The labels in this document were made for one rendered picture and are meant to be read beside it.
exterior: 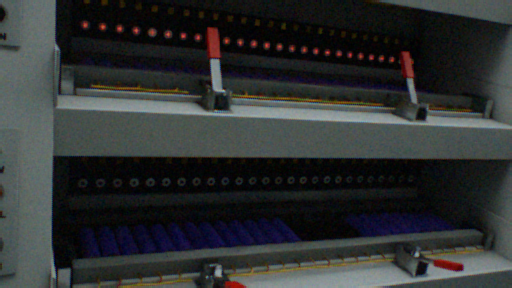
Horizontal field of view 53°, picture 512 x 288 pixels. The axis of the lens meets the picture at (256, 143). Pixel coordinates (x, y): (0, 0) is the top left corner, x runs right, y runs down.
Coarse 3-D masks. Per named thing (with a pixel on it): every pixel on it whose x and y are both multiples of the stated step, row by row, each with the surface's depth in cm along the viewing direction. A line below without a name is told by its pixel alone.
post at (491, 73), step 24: (432, 24) 87; (456, 24) 82; (480, 24) 78; (504, 24) 74; (432, 48) 87; (456, 48) 82; (480, 48) 78; (504, 48) 74; (456, 72) 82; (480, 72) 78; (504, 72) 74; (432, 168) 86; (456, 168) 82; (480, 168) 77; (504, 168) 74; (456, 192) 81; (480, 192) 77; (504, 192) 74; (504, 216) 74
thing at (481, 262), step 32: (192, 192) 68; (224, 192) 70; (256, 192) 72; (288, 192) 74; (320, 192) 76; (352, 192) 79; (384, 192) 82; (416, 192) 85; (448, 192) 83; (288, 224) 73; (480, 224) 77; (64, 256) 50; (448, 256) 71; (480, 256) 72
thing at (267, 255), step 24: (336, 240) 64; (360, 240) 65; (384, 240) 67; (408, 240) 68; (432, 240) 70; (456, 240) 72; (480, 240) 74; (72, 264) 50; (96, 264) 51; (120, 264) 51; (144, 264) 53; (168, 264) 54; (192, 264) 55; (240, 264) 58; (264, 264) 59
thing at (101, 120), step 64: (128, 0) 63; (64, 64) 50; (128, 64) 61; (192, 64) 66; (256, 64) 73; (320, 64) 77; (384, 64) 83; (64, 128) 46; (128, 128) 48; (192, 128) 51; (256, 128) 54; (320, 128) 57; (384, 128) 61; (448, 128) 65
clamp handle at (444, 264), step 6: (414, 252) 64; (420, 258) 63; (426, 258) 63; (438, 264) 60; (444, 264) 59; (450, 264) 58; (456, 264) 58; (462, 264) 58; (456, 270) 58; (462, 270) 58
